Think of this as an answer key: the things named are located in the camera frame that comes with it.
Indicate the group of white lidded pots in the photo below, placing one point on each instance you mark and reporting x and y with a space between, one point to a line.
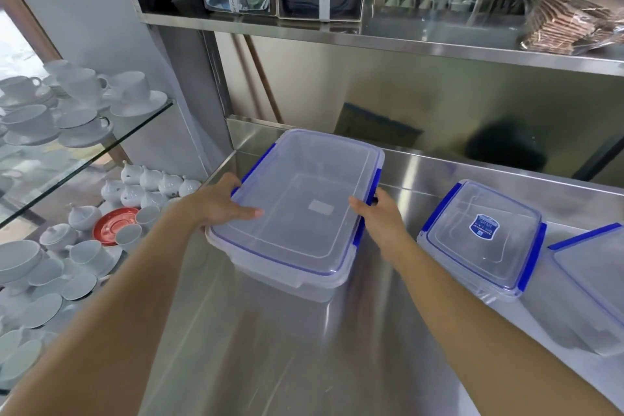
151 184

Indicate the square clear container blue label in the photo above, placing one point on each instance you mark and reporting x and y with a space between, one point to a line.
482 240

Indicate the stainless steel shelf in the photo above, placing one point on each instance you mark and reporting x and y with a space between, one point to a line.
390 38

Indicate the person's right thumb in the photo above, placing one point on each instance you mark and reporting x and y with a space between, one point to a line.
360 207

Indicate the red saucer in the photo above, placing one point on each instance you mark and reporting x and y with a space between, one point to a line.
109 228

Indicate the large white bowl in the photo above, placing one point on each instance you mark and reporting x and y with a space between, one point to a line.
17 259

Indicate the person's left thumb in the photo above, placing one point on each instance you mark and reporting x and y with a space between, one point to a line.
248 213

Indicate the clear bag of brown wafers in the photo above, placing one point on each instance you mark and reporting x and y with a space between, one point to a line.
570 21

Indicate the large clear blue-clipped container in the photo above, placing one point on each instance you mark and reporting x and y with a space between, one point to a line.
302 196

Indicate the person's left forearm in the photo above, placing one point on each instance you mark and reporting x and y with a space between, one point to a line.
97 313

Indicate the white sugar bowl with lid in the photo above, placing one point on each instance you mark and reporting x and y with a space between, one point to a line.
84 217
57 236

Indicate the person's right hand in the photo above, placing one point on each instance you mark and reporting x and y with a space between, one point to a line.
385 225

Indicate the person's right forearm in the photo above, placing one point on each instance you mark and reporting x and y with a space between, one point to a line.
477 333

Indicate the pile of white saucers and cups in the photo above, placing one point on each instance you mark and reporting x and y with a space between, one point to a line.
53 294

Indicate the glass shelf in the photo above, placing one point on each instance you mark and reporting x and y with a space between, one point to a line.
73 157

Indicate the clear container with blue clips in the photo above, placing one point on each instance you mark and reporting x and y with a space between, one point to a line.
590 284

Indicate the person's left hand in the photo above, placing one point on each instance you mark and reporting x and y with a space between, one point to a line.
214 203

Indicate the group of white cups and saucers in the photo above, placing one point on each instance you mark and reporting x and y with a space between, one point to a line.
73 103

